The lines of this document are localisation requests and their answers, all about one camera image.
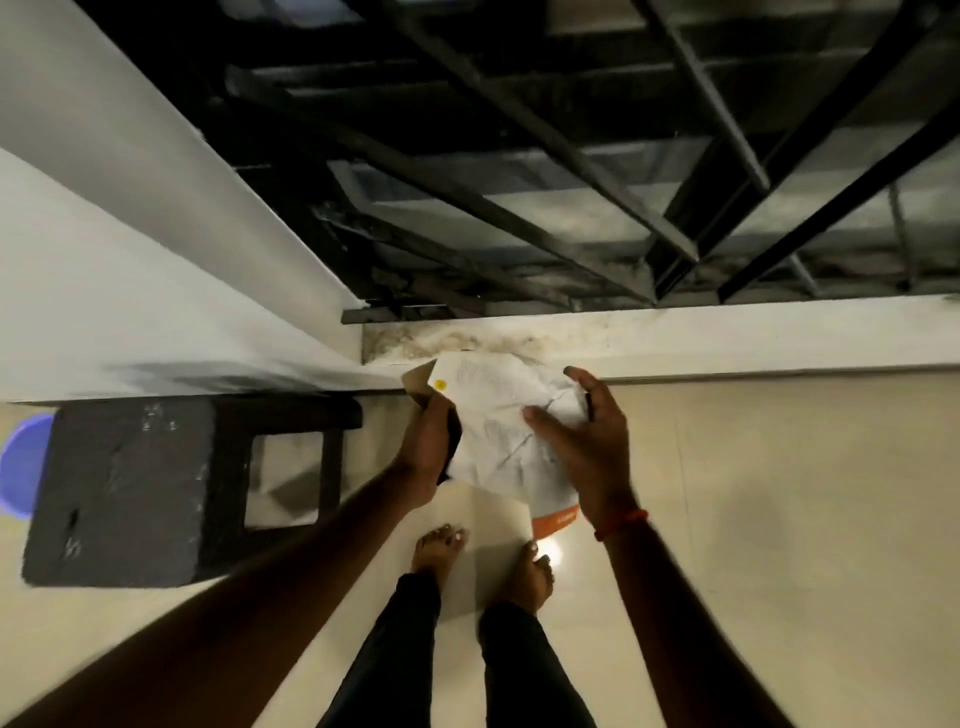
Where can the person's left foot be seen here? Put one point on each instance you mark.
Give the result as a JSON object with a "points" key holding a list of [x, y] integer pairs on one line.
{"points": [[438, 551]]}

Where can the white paper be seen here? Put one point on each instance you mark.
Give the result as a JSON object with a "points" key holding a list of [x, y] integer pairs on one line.
{"points": [[503, 420]]}

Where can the person's right forearm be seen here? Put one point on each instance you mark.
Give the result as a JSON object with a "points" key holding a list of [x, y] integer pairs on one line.
{"points": [[690, 630]]}

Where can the blue plastic bucket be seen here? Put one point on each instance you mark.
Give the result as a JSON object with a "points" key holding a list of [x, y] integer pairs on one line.
{"points": [[18, 468]]}

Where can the person's dark trousers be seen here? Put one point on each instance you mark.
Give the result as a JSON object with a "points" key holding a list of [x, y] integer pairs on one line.
{"points": [[450, 660]]}

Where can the black stool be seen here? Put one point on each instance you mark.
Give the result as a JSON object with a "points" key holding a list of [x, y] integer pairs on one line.
{"points": [[120, 495]]}

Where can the brown paper bag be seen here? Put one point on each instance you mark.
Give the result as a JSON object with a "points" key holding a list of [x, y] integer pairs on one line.
{"points": [[417, 380]]}

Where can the person's left forearm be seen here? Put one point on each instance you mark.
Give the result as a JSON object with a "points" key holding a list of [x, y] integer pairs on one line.
{"points": [[210, 630]]}

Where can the red wrist thread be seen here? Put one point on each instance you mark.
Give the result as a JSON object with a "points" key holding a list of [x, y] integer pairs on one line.
{"points": [[621, 522]]}

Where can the person's right hand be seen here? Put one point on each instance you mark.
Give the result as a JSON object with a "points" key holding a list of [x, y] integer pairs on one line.
{"points": [[593, 443]]}

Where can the person's left hand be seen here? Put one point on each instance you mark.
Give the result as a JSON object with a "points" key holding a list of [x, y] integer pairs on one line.
{"points": [[425, 447]]}

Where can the black metal grille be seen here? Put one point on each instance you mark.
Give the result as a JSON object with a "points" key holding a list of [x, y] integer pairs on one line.
{"points": [[600, 150]]}

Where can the person's foot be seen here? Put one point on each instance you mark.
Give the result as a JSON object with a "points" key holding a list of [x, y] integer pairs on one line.
{"points": [[528, 578], [438, 551]]}

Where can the person's right foot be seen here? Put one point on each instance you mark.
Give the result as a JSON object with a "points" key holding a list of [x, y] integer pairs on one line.
{"points": [[528, 578]]}

